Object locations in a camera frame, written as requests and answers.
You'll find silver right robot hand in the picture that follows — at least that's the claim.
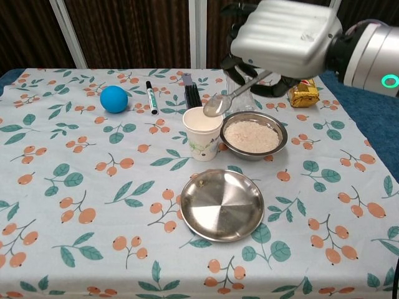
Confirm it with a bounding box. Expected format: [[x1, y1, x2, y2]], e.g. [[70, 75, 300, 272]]
[[219, 0, 344, 98]]

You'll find white rice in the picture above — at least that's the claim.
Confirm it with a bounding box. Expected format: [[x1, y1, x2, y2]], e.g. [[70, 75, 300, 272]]
[[224, 120, 281, 154]]

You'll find steel bowl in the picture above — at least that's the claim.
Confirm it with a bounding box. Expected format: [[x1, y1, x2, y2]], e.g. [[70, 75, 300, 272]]
[[219, 111, 289, 162]]

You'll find floral paper cup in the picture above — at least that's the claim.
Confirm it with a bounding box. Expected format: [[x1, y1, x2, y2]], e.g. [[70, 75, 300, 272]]
[[182, 107, 224, 162]]

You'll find golden snack package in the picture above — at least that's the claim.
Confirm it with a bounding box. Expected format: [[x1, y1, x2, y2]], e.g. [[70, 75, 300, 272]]
[[286, 77, 321, 108]]

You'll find white marker pen black cap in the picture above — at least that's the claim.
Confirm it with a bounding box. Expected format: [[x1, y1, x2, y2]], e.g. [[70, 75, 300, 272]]
[[145, 80, 159, 116]]

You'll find steel plate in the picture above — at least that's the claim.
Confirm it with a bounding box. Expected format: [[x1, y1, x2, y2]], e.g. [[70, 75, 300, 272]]
[[180, 169, 266, 243]]

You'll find blue ball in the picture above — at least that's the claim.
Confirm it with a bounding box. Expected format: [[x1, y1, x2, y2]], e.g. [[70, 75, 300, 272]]
[[100, 85, 129, 113]]

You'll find floral print tablecloth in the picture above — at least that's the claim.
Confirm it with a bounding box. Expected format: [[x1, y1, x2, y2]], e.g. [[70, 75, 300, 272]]
[[0, 67, 399, 299]]

